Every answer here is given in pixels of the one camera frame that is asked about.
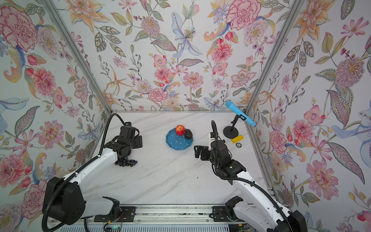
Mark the red yellow toy apple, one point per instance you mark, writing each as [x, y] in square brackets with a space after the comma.
[180, 130]

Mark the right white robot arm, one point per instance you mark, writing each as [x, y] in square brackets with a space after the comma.
[256, 207]

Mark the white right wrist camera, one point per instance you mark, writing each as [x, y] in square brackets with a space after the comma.
[211, 138]

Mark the aluminium corner post left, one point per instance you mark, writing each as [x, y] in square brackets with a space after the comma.
[66, 35]

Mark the dark brown toy avocado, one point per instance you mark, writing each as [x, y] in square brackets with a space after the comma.
[188, 134]

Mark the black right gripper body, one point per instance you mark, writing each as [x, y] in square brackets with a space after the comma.
[212, 158]

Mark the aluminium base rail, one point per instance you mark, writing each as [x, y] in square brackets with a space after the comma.
[163, 218]

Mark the aluminium corner post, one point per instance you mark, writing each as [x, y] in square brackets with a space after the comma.
[66, 35]
[291, 16]

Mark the aluminium corner post right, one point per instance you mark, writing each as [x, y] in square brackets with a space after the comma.
[291, 16]

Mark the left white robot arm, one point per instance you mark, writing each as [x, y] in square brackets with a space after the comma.
[64, 196]

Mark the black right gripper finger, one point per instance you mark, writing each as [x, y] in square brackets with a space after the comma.
[205, 154]
[198, 150]

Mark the yellow toy block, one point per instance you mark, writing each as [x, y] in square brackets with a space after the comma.
[237, 139]

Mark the blue polka dot plate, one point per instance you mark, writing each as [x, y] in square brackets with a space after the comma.
[177, 142]

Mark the blue toy microphone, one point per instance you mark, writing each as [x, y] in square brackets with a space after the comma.
[230, 105]

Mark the dark purple toy grape bunch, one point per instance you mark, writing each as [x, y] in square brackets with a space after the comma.
[126, 162]

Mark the black microphone stand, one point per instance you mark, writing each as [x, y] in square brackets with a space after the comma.
[230, 131]

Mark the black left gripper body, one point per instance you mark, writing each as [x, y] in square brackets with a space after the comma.
[137, 142]

